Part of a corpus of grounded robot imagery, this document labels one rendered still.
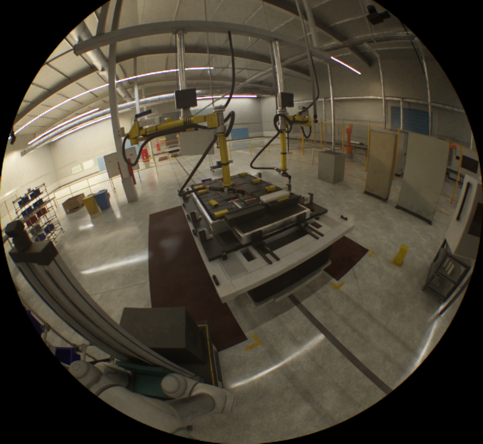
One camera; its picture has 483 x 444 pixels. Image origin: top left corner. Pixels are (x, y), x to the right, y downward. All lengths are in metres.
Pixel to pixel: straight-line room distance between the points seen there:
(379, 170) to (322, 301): 4.12
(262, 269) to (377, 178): 4.67
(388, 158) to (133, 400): 5.54
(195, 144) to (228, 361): 2.16
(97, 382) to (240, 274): 1.26
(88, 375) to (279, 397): 1.66
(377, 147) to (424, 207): 2.10
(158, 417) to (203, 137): 1.67
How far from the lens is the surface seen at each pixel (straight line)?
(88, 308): 0.67
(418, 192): 5.18
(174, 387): 1.02
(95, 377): 0.53
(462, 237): 2.34
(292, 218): 1.88
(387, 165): 5.36
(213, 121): 1.50
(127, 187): 6.76
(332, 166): 6.02
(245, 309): 2.21
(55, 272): 0.58
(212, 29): 2.41
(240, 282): 1.40
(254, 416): 1.95
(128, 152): 9.72
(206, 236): 1.79
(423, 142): 5.03
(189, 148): 1.63
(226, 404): 0.99
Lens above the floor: 1.93
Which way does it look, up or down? 25 degrees down
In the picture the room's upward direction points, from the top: 6 degrees counter-clockwise
